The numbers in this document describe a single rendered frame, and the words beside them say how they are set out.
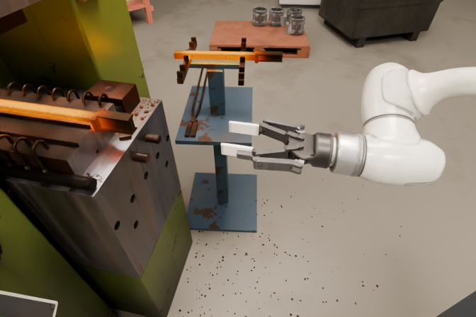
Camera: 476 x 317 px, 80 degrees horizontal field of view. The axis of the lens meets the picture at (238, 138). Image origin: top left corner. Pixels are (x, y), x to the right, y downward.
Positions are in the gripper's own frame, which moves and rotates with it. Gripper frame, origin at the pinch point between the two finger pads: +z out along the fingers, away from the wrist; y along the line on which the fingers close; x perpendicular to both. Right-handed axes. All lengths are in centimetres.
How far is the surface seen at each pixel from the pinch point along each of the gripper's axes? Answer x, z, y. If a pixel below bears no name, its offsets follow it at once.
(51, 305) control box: -2.7, 19.9, -37.6
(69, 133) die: -0.9, 39.1, -5.2
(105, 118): 1.7, 31.3, -1.3
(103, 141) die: -6.5, 35.0, -0.9
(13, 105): 1, 57, 0
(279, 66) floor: -100, 2, 225
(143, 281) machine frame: -57, 29, -16
